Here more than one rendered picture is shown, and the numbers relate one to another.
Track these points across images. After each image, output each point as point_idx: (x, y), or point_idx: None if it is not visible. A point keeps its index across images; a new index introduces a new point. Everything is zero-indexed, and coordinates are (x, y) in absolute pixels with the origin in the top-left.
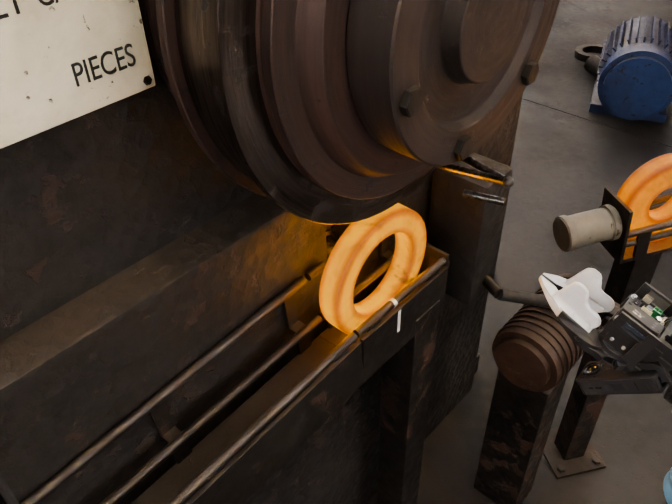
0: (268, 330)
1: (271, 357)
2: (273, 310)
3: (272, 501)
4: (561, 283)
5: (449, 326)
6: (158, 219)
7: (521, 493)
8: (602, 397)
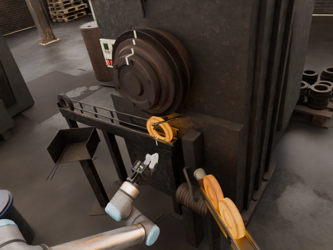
0: None
1: (143, 127)
2: (146, 120)
3: None
4: (155, 157)
5: None
6: None
7: (187, 237)
8: (211, 249)
